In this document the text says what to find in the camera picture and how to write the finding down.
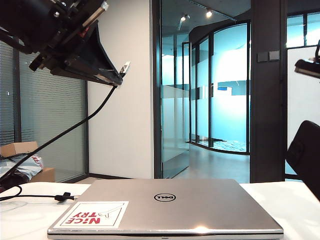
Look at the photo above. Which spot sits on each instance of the grey plastic mailing bag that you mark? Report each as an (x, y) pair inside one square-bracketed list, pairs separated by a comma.
[(25, 161)]

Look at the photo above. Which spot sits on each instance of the large brown cardboard box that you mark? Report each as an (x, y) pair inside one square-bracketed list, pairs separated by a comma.
[(45, 175)]

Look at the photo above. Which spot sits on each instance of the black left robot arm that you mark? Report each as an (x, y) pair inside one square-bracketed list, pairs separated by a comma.
[(22, 22)]

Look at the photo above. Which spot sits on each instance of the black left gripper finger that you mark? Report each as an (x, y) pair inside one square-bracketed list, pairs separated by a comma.
[(95, 55), (82, 71)]

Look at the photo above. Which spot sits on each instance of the dark wall light switch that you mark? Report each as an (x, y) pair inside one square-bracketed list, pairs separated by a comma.
[(263, 56), (274, 55)]

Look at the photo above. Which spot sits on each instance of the black smartphone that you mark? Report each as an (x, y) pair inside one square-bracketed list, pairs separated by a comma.
[(305, 155)]

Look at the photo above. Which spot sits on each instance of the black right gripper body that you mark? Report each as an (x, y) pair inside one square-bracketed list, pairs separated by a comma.
[(310, 68)]

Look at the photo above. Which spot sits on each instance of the silver Dell laptop with sticker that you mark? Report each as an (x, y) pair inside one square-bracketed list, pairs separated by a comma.
[(187, 212)]

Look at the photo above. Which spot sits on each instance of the ceiling spotlight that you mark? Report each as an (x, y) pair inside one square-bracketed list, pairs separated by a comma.
[(184, 18), (209, 13)]

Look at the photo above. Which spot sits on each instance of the window blinds partition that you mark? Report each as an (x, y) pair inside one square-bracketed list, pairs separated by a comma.
[(50, 112)]

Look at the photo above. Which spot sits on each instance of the small brown cardboard box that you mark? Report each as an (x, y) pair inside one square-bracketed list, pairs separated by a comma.
[(20, 148)]

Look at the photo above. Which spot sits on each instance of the black bundled item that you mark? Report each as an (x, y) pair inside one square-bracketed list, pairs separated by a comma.
[(22, 176)]

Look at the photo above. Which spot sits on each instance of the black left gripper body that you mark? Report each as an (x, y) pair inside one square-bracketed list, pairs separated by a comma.
[(67, 17)]

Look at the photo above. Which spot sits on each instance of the glass door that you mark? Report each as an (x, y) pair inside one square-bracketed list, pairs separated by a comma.
[(175, 125)]

